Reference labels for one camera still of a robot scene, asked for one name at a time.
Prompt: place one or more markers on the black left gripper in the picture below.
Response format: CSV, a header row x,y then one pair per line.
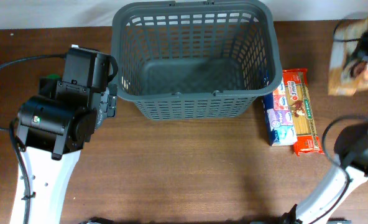
x,y
110,104

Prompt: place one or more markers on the beige snack bag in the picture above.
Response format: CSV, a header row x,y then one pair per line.
x,y
347,73

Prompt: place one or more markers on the orange spaghetti packet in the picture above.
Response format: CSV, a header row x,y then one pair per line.
x,y
296,86

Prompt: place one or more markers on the blue tissue multipack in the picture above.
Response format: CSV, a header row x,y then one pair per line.
x,y
278,118

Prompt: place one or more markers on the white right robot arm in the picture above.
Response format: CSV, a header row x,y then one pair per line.
x,y
348,171

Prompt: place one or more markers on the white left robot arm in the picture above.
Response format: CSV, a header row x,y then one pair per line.
x,y
53,127

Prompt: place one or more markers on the green lid jar white label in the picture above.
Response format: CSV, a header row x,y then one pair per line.
x,y
54,76

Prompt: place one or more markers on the grey plastic basket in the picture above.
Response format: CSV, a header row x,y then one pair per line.
x,y
195,60

